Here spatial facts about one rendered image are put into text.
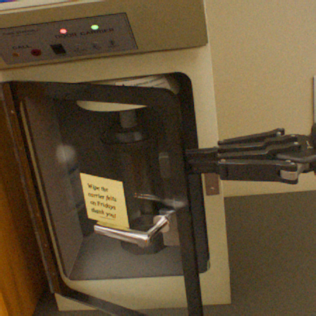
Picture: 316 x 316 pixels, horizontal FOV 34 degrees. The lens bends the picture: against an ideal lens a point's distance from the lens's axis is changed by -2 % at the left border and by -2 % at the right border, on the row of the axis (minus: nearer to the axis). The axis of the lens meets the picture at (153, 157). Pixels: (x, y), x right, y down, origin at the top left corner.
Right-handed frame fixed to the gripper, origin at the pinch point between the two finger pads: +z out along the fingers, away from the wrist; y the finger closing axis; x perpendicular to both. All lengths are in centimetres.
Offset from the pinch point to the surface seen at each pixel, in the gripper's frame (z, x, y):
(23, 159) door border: 26.5, 1.7, -9.8
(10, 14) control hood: 19.6, -21.7, -0.5
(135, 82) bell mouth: 7.8, -7.4, -14.6
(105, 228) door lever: 11.8, 7.2, 3.3
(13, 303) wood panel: 33.1, 26.7, -5.4
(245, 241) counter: -7.8, 33.9, -31.4
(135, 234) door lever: 7.4, 7.2, 5.5
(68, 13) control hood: 12.6, -20.7, -1.5
